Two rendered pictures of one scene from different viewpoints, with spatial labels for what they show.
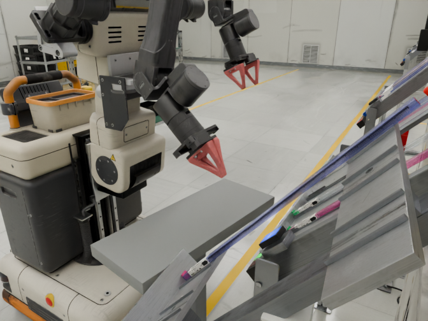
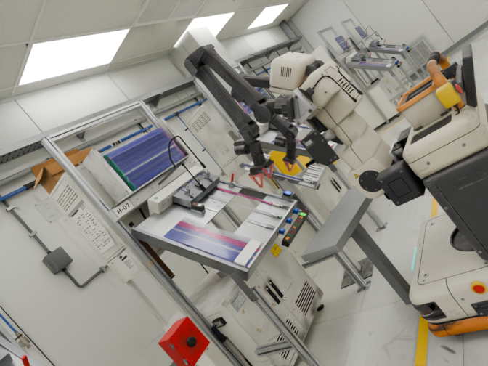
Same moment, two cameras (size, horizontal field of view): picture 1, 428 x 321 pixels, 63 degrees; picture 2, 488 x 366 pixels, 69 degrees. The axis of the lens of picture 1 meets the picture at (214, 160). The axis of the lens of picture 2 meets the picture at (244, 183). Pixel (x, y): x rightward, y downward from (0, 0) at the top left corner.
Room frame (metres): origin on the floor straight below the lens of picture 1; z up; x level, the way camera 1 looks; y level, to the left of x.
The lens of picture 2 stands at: (2.81, 0.06, 1.17)
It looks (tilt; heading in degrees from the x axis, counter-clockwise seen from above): 4 degrees down; 189
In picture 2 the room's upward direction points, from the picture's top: 39 degrees counter-clockwise
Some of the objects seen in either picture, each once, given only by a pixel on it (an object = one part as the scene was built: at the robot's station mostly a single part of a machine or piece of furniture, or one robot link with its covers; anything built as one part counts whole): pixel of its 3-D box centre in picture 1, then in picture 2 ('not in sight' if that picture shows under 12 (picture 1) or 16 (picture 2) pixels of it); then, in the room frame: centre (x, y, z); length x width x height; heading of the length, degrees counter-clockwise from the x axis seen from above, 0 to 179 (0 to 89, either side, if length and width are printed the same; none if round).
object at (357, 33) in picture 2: not in sight; (369, 61); (-4.97, 2.45, 0.95); 1.36 x 0.82 x 1.90; 60
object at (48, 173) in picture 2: not in sight; (83, 154); (0.54, -1.00, 1.82); 0.68 x 0.30 x 0.20; 150
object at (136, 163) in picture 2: not in sight; (144, 160); (0.60, -0.69, 1.52); 0.51 x 0.13 x 0.27; 150
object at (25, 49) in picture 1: (37, 66); not in sight; (6.67, 3.29, 0.38); 0.65 x 0.46 x 0.75; 62
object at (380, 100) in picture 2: not in sight; (354, 77); (-3.73, 1.70, 0.95); 1.36 x 0.82 x 1.90; 60
